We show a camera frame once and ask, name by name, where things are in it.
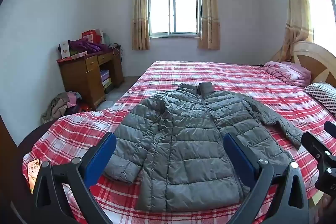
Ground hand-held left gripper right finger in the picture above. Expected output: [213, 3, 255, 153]
[223, 132, 310, 224]

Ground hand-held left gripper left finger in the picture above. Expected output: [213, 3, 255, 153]
[33, 132, 117, 224]

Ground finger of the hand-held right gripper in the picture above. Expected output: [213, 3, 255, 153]
[301, 131, 336, 161]
[324, 121, 336, 136]

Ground grey puffer jacket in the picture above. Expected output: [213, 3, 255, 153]
[104, 82, 304, 212]

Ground pile of clothes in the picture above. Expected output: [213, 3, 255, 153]
[41, 91, 92, 123]

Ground purple clothes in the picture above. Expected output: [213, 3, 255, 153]
[69, 38, 108, 55]

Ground striped pillow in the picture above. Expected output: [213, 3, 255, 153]
[304, 82, 336, 117]

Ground smartphone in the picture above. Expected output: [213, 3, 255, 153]
[27, 158, 42, 194]

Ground pink folded quilt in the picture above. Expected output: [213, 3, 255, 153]
[264, 61, 311, 86]

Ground wooden headboard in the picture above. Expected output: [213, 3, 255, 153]
[290, 41, 336, 88]

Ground red plaid bed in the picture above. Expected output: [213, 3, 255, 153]
[22, 61, 336, 224]

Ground stack of boxes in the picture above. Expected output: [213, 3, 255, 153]
[100, 70, 113, 93]

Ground wooden desk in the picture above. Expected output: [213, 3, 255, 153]
[57, 44, 124, 110]

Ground wooden door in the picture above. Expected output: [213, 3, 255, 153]
[0, 114, 20, 214]

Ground flat red box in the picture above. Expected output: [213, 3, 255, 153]
[56, 52, 88, 63]

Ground white box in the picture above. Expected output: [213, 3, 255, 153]
[60, 40, 71, 59]

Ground side window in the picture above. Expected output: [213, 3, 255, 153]
[301, 0, 336, 43]

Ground long beige curtain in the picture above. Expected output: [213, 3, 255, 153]
[270, 0, 314, 62]

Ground sliding window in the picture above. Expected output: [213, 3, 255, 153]
[146, 0, 202, 39]

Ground charger cable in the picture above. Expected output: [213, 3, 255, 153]
[109, 43, 124, 63]

